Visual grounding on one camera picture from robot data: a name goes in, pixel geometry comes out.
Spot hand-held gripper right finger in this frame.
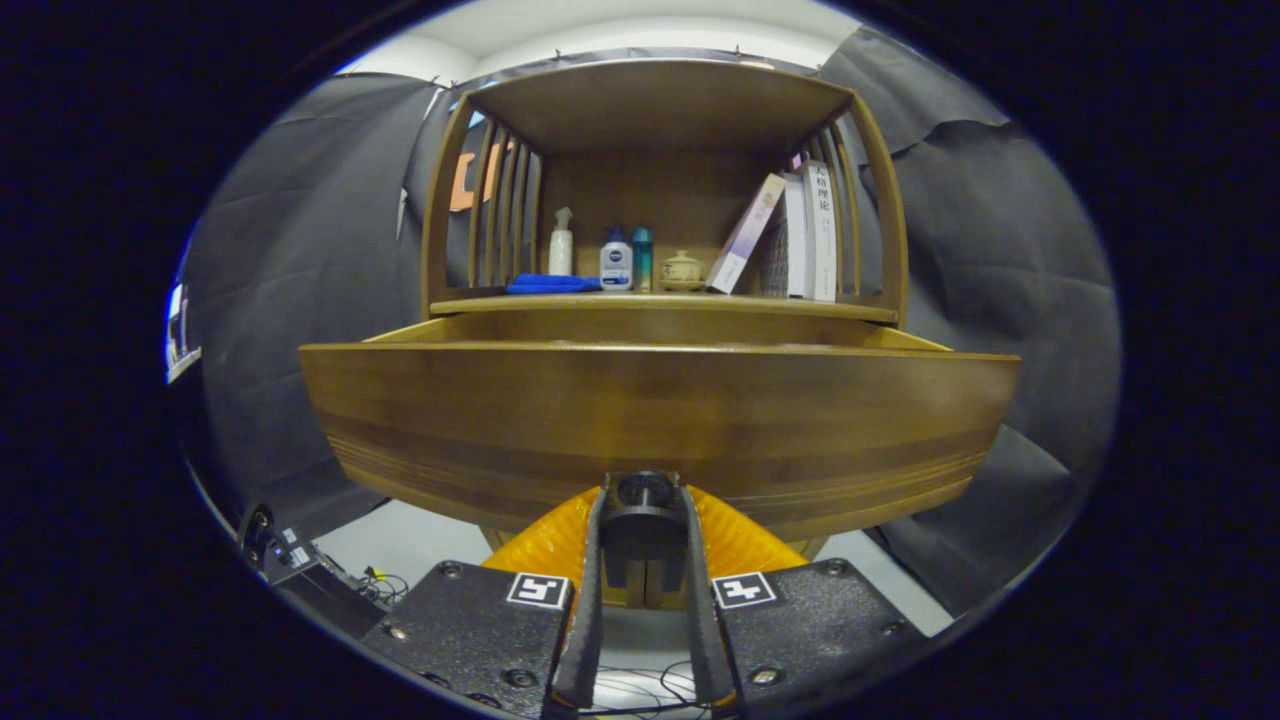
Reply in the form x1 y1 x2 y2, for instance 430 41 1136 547
680 485 916 716

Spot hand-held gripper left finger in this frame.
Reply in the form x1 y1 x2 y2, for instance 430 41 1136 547
360 487 609 716

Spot black round drawer knob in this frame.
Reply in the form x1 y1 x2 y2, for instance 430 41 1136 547
602 471 689 589

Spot wooden drawer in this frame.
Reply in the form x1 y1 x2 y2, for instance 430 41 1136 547
298 308 1023 543

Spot wooden countertop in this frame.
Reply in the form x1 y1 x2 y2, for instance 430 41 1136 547
430 290 899 323

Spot wooden cabinet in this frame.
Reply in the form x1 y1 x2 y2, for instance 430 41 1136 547
420 57 909 611

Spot black electronic box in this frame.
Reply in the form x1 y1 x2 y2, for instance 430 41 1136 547
238 503 391 641

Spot blue folded cloth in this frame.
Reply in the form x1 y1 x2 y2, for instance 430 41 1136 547
505 273 603 295

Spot beige lidded teacup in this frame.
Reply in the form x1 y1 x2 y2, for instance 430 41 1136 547
660 249 706 292

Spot white bottle with blue cap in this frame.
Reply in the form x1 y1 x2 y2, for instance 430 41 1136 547
600 227 634 292

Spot white pump bottle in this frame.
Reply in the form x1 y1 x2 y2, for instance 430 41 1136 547
548 207 575 277

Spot purple cover book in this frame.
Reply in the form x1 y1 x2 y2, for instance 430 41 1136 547
706 173 787 295

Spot patterned cover book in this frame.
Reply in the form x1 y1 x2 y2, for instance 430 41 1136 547
762 172 809 298

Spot computer monitor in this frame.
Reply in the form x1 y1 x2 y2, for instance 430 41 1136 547
165 283 191 371

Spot black floor cables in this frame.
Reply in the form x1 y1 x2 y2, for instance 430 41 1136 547
580 655 731 719

